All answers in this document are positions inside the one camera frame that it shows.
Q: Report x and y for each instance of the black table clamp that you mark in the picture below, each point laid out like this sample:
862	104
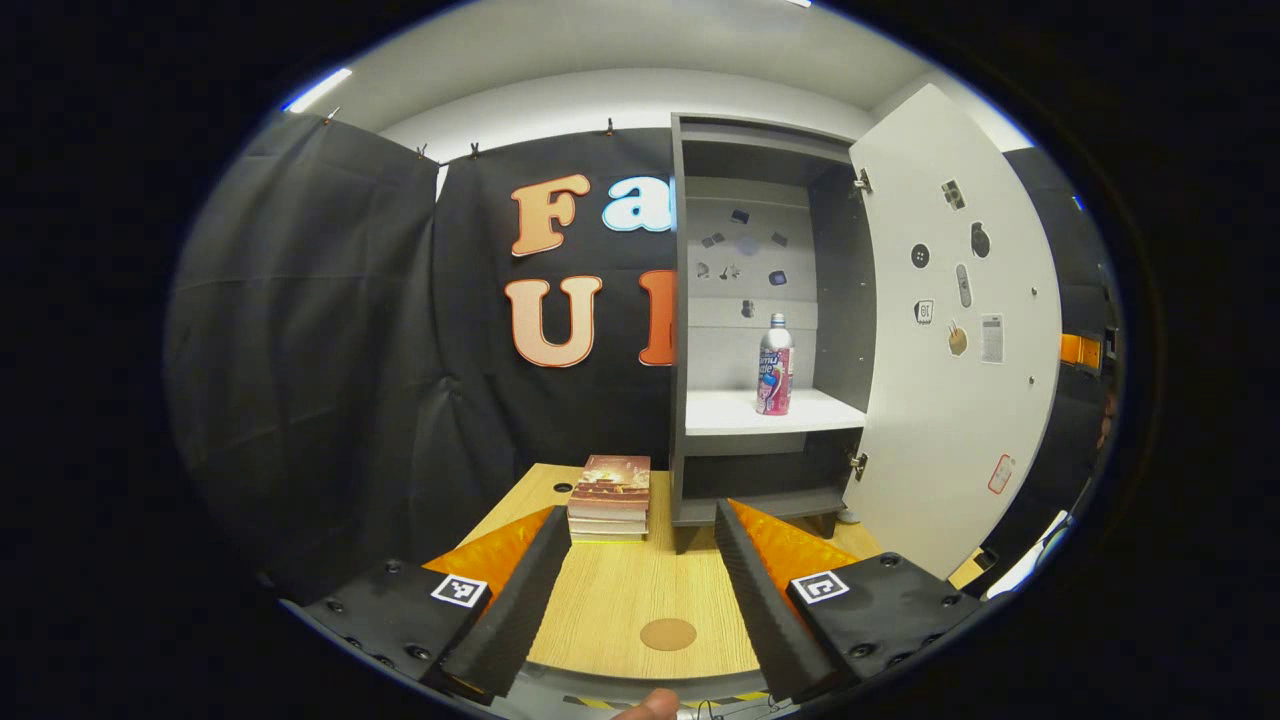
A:
972	568

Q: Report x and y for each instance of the brown cover book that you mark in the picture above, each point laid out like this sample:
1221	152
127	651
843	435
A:
612	475

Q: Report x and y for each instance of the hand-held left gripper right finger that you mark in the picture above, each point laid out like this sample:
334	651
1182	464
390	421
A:
760	610

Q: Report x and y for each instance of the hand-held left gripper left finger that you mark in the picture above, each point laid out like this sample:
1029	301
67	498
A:
520	610

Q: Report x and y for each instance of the metal door hinge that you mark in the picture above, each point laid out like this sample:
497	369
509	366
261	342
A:
862	182
858	465

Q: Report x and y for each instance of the silver pink label bottle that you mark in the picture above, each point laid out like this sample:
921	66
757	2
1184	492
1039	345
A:
775	370

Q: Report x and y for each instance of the thin white book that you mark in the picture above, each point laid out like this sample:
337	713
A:
605	525

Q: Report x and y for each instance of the black backdrop cloth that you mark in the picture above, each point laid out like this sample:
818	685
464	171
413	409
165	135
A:
300	350

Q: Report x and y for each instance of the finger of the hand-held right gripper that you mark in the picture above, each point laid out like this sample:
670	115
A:
1080	350

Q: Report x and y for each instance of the light grey cabinet door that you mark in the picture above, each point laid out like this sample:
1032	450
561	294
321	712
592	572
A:
930	450

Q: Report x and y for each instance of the white cabinet shelf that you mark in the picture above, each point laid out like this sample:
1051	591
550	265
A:
730	412

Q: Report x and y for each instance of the round brown coaster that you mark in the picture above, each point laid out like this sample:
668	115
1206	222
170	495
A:
668	634

